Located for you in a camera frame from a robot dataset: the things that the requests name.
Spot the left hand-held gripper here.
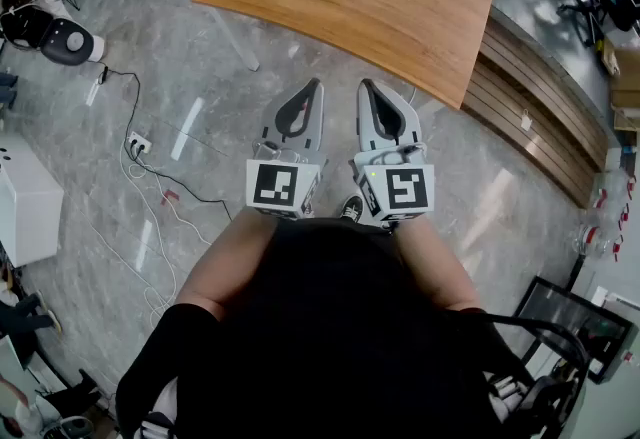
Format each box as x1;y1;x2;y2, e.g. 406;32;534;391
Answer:
244;77;328;221

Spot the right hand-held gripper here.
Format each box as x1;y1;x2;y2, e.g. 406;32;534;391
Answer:
348;78;436;229

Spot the person's right forearm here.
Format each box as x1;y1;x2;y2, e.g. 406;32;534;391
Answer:
393;215;484;314

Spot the person's left forearm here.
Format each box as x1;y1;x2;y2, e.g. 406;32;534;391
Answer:
175;205;279;321

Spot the person's black white shoe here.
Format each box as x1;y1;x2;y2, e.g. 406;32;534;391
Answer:
338;194;367;223

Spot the white table leg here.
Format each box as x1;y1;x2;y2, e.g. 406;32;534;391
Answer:
208;9;262;73

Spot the wooden slatted bench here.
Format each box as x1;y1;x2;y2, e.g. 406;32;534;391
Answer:
460;15;612;209

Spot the white power strip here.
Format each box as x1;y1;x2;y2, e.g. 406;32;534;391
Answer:
125;130;153;156

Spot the person's black shirt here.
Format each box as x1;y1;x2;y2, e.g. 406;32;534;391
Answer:
114;215;537;439

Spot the cluster of clear bottles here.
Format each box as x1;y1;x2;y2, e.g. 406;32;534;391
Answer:
577;174;639;261

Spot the black white headset device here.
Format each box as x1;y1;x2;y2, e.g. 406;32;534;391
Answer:
41;18;107;67

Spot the cardboard box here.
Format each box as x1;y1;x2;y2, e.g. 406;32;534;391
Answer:
601;37;640;131

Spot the black flat monitor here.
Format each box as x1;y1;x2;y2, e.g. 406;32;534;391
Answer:
516;275;640;384

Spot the white cabinet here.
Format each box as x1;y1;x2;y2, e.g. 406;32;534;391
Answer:
0;133;66;269

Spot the black floor cable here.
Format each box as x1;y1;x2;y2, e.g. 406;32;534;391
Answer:
97;66;235;224

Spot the white floor cable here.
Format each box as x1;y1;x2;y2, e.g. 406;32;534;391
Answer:
118;141;215;328

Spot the black strap cable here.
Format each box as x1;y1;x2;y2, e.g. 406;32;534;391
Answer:
478;310;592;428

